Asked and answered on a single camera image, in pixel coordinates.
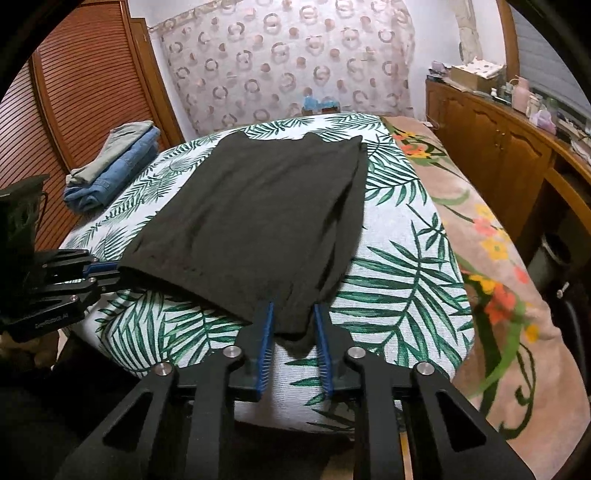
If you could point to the black pants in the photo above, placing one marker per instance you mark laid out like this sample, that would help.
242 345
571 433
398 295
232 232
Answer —
259 220

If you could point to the wooden sideboard cabinet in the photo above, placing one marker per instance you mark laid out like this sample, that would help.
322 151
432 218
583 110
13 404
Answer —
533 182

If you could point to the circle pattern pink curtain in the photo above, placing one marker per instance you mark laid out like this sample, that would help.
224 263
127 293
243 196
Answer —
237 63

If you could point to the grey window roller shutter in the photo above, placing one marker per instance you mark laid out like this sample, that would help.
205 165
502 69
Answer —
548 74

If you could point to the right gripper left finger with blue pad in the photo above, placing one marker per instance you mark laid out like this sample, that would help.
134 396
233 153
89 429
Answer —
249 380

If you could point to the blue item in box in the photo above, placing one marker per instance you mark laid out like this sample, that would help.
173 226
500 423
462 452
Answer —
314 106

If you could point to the pink thermos jug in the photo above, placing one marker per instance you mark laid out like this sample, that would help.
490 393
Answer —
521 94

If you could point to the grey-green folded pants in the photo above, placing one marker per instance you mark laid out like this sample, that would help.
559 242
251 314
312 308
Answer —
119 140

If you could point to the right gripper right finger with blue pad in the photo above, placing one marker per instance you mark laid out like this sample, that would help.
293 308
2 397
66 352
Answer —
339 381

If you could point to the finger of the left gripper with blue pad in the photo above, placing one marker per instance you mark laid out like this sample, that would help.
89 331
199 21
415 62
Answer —
96 268
106 281

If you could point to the brown louvered wardrobe door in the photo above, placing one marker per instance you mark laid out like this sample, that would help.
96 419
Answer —
95 71

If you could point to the blue denim jeans folded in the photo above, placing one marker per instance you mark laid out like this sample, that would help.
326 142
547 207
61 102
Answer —
103 190

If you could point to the cardboard box on cabinet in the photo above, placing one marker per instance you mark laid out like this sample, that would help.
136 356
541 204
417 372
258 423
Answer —
478 75

